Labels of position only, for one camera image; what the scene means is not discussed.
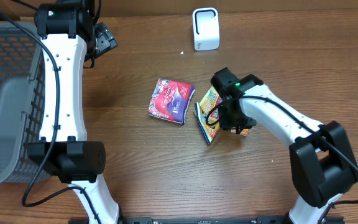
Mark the orange red wipes pack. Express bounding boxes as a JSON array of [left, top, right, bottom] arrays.
[[231, 129, 249, 137]]

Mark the yellow blue snack bag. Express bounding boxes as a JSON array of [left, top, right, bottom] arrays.
[[193, 85, 223, 146]]

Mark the pink purple sanitary pad pack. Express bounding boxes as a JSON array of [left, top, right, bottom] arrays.
[[149, 78, 195, 124]]

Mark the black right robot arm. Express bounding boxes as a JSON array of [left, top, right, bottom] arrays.
[[211, 68, 358, 223]]

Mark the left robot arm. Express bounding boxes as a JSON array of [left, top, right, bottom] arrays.
[[27, 1, 120, 224]]

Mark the white barcode scanner stand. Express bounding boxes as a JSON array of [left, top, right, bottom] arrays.
[[192, 7, 220, 51]]

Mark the grey plastic mesh basket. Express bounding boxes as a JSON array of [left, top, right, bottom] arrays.
[[0, 22, 45, 184]]

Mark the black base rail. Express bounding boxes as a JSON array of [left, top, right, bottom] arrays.
[[68, 213, 346, 224]]

